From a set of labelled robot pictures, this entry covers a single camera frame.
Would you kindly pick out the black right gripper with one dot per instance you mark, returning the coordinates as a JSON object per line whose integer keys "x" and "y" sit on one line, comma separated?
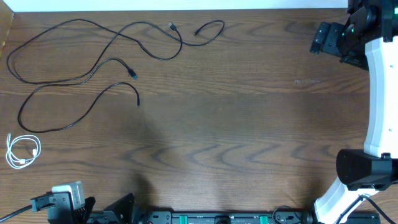
{"x": 325, "y": 40}

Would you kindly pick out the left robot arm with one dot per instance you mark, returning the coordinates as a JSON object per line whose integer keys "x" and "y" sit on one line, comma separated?
{"x": 123, "y": 210}

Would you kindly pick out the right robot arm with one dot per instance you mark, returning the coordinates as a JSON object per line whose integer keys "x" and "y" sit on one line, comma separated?
{"x": 368, "y": 40}

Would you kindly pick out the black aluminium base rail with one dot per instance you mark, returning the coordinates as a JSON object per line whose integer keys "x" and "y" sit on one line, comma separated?
{"x": 165, "y": 217}

